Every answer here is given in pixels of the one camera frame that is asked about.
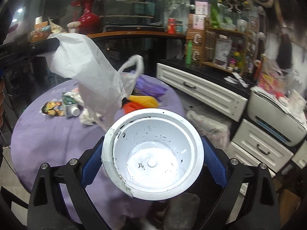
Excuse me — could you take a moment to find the white purple yogurt cup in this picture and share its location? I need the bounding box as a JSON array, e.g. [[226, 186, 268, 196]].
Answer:
[[101, 108, 205, 201]]

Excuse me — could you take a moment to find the white plastic bag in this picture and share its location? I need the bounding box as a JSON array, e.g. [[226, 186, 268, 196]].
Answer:
[[43, 33, 144, 131]]

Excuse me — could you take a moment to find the purple tissue pack wrapper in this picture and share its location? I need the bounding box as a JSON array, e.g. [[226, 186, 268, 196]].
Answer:
[[132, 74, 168, 101]]

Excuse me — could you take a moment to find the dark glass display counter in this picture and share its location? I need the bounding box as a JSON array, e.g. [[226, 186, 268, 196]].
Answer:
[[4, 32, 184, 105]]

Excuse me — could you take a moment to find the white drawer cabinet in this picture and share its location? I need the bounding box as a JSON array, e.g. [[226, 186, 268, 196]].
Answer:
[[157, 60, 306, 174]]

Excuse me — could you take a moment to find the crumpled white tissue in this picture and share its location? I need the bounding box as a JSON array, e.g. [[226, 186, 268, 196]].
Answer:
[[71, 88, 102, 126]]

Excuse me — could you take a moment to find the purple floral tablecloth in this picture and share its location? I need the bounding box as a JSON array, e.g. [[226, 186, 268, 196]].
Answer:
[[10, 73, 185, 230]]

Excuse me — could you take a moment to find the green white milk carton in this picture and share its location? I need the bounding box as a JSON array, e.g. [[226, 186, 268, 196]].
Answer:
[[61, 92, 83, 118]]

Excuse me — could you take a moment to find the brown snack wrapper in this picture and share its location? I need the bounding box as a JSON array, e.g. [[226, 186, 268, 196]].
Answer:
[[41, 101, 65, 117]]

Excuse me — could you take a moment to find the orange foam fruit net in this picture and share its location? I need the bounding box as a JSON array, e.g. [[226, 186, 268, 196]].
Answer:
[[122, 101, 145, 114]]

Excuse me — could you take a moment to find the red vase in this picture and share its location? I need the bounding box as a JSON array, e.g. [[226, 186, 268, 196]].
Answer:
[[70, 0, 100, 35]]

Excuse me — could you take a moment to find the white printer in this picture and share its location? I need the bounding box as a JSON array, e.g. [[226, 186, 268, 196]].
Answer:
[[247, 86, 306, 146]]

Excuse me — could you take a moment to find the yellow foam fruit net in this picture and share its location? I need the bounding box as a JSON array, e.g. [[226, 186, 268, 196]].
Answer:
[[129, 95, 159, 108]]

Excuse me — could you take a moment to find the wooden shelf rack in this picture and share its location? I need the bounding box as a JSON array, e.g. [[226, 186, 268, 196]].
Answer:
[[199, 26, 265, 77]]

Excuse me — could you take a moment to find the green bottle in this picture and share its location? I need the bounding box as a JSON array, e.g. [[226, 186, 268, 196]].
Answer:
[[185, 40, 192, 64]]

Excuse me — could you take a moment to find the brown coffee box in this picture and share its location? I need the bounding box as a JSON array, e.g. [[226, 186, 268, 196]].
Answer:
[[185, 29, 205, 63]]

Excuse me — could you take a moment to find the red tin can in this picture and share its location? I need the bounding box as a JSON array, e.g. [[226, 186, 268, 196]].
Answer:
[[167, 18, 176, 34]]

